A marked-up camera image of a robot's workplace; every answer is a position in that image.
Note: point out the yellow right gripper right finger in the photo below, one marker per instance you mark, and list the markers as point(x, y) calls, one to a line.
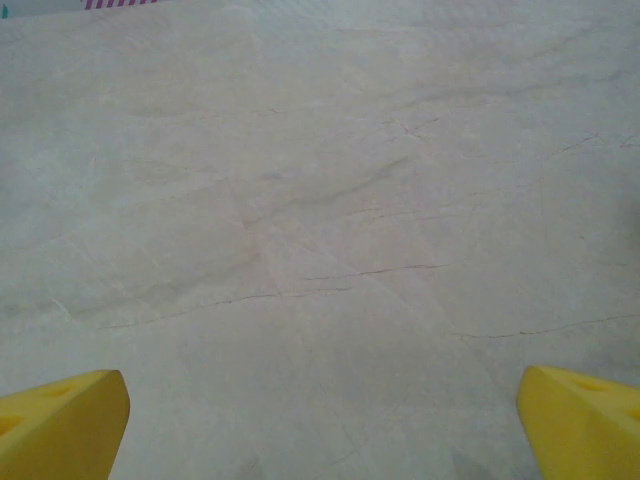
point(585, 435)

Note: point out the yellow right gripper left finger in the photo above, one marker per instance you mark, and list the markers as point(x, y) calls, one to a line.
point(60, 430)

